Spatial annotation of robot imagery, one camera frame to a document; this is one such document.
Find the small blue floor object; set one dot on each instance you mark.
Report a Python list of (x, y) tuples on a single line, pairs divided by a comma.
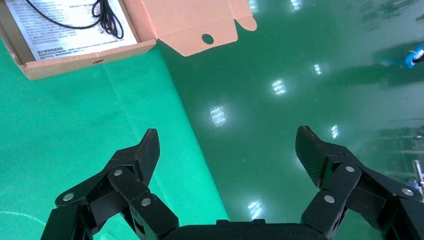
[(412, 58)]

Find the white printed instruction sheet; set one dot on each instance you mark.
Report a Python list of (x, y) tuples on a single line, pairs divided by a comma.
[(66, 36)]

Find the open brown cardboard box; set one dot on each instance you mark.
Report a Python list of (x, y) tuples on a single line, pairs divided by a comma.
[(185, 23)]

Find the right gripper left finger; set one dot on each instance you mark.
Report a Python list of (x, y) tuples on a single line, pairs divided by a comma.
[(132, 185)]

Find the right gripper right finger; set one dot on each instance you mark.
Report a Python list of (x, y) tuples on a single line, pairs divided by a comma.
[(344, 179)]

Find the green table mat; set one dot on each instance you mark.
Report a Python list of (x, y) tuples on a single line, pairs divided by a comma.
[(82, 116)]

